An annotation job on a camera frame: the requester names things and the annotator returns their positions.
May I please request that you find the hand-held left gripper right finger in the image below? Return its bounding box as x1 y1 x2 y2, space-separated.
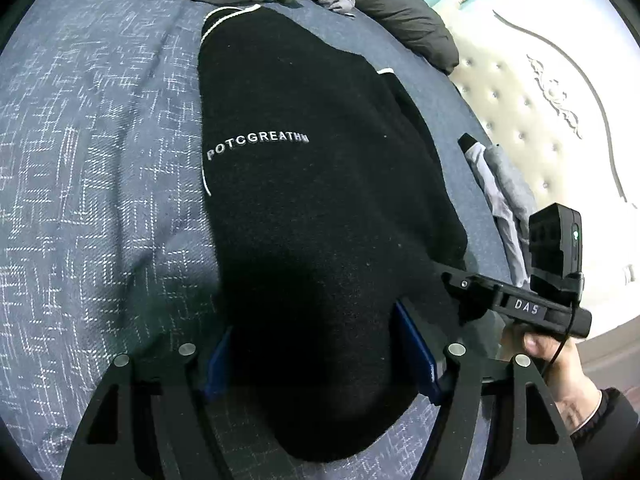
392 300 586 480

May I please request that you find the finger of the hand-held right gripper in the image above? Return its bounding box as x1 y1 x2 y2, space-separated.
441 269 501 323

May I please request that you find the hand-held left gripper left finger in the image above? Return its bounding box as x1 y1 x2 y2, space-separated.
60 327 236 480

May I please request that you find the black sweater with white trim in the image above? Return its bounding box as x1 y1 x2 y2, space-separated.
196 4 468 463

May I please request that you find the person's right forearm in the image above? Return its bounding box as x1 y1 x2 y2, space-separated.
567 387 640 466

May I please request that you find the person's right hand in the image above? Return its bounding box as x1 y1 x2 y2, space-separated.
500 317 603 433

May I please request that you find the folded light grey garment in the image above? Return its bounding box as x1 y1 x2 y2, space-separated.
459 132 538 288

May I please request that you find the cream tufted headboard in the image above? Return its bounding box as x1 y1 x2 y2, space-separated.
431 0 640 341

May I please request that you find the dark grey rolled duvet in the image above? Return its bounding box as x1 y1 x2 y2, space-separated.
345 0 460 72

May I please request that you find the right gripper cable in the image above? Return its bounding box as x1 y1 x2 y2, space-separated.
545 272 586 366

